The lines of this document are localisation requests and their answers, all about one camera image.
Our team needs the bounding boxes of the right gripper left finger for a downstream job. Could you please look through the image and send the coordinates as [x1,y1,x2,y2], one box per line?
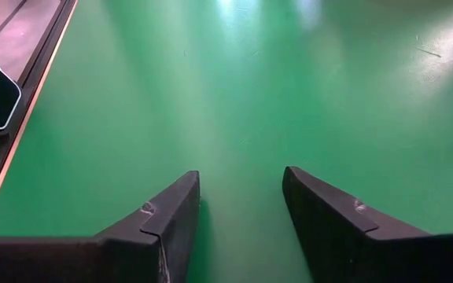
[92,170,201,283]

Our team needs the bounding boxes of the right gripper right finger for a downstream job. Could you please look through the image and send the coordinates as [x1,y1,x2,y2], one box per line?
[282,166,432,283]

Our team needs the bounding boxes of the green table mat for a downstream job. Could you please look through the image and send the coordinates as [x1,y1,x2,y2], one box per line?
[0,0,453,283]

